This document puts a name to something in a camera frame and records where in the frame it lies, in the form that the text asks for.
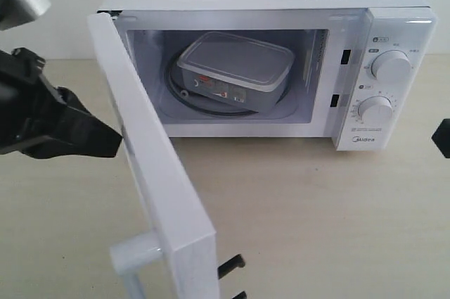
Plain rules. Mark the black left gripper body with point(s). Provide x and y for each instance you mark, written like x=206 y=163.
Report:
x=30 y=105

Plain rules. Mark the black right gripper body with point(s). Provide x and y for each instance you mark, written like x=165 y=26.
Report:
x=441 y=137

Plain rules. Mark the white Midea microwave oven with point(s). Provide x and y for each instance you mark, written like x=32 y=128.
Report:
x=334 y=42

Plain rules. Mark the translucent plastic food container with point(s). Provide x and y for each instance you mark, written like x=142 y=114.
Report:
x=239 y=71

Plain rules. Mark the white microwave door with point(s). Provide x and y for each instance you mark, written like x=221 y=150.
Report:
x=181 y=232

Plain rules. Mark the white upper power knob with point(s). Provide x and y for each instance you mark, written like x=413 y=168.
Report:
x=391 y=66

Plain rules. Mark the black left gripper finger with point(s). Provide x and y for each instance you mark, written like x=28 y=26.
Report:
x=81 y=124
x=96 y=146

